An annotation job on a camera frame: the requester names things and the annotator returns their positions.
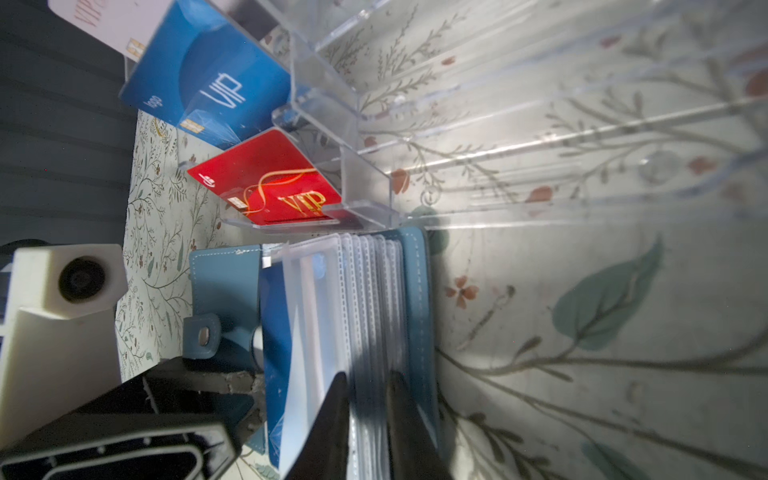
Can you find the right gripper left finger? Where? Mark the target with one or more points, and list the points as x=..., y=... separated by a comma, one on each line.
x=326, y=450

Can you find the blue leather card holder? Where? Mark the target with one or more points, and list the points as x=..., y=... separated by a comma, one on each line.
x=359, y=304

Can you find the blue card from holder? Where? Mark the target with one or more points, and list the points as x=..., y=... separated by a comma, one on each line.
x=277, y=350

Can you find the floral patterned table mat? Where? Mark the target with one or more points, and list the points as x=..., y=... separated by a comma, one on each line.
x=624, y=350

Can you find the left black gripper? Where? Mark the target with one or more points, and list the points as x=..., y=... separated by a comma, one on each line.
x=181, y=419

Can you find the left wrist camera white housing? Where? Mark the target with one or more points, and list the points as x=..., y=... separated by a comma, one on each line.
x=58, y=335

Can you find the blue card in organizer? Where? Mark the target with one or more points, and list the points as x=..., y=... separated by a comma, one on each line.
x=206, y=72

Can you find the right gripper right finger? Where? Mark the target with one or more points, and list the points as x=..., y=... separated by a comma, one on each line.
x=412, y=452

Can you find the clear acrylic organizer box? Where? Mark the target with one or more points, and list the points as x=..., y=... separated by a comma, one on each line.
x=454, y=114

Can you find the pink card in organizer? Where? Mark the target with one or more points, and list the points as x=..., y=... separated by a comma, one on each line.
x=126, y=26

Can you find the red card in organizer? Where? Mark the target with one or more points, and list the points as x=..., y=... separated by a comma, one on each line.
x=269, y=180

